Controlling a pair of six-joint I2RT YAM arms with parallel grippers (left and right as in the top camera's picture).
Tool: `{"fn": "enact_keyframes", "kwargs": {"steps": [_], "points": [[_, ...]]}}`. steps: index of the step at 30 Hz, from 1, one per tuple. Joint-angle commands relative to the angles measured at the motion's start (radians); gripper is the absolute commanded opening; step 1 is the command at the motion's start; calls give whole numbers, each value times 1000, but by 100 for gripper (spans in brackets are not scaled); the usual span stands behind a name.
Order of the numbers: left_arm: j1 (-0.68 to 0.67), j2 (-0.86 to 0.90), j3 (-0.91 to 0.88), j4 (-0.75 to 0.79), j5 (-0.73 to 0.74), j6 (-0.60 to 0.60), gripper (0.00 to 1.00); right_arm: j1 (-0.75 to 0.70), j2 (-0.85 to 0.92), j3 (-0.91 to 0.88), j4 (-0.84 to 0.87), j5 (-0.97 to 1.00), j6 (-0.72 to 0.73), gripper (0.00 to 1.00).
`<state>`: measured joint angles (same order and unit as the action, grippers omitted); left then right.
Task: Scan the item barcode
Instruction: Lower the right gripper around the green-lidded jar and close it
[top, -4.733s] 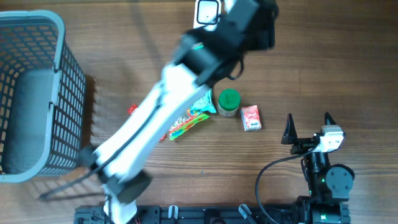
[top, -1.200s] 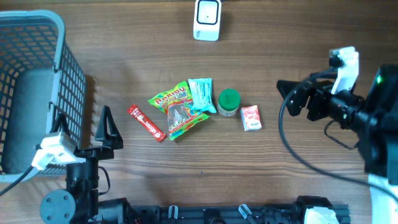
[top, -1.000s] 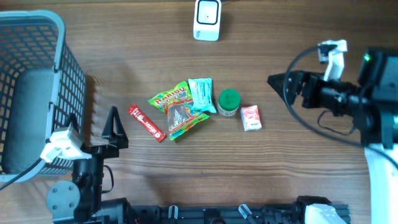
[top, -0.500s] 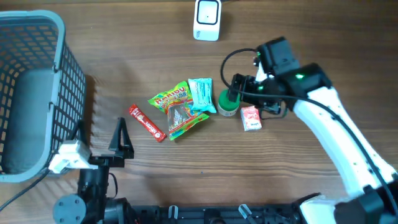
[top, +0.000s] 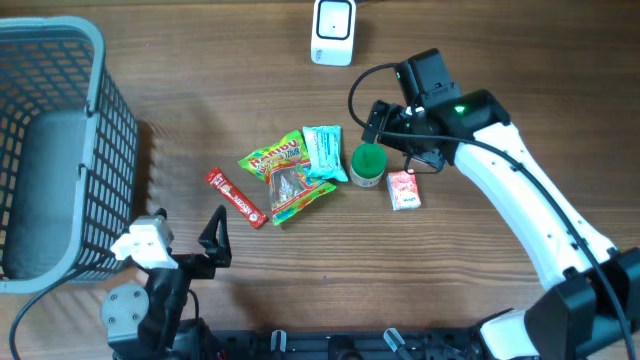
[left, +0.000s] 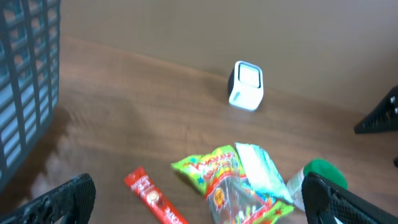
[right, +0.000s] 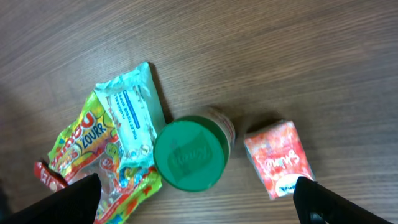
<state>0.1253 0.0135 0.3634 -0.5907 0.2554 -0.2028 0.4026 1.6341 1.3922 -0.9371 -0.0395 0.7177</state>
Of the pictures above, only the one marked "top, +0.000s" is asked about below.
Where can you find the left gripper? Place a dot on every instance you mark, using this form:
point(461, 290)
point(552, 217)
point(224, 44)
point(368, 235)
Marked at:
point(217, 250)

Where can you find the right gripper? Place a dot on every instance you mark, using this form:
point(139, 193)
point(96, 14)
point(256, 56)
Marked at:
point(392, 114)

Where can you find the red pocket tissue pack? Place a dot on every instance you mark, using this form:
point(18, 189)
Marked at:
point(403, 190)

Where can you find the red Nescafe stick sachet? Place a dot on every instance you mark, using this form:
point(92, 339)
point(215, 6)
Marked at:
point(216, 179)

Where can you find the green lid plastic jar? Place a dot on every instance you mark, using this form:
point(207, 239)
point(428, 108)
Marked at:
point(368, 163)

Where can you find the Haribo gummy candy bag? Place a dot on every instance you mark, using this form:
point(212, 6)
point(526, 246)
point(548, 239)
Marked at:
point(285, 167)

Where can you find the mint green tissue pack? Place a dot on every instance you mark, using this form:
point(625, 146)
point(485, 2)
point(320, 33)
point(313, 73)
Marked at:
point(324, 149)

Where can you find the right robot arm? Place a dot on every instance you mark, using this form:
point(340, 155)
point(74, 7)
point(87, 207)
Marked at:
point(591, 297)

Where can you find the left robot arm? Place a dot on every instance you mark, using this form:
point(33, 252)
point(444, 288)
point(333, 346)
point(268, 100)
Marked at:
point(144, 322)

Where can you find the white barcode scanner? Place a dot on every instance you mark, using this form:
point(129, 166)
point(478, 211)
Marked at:
point(333, 32)

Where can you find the grey plastic shopping basket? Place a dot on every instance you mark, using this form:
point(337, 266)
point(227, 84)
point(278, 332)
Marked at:
point(69, 147)

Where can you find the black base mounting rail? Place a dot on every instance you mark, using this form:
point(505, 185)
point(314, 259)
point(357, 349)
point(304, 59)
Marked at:
point(434, 344)

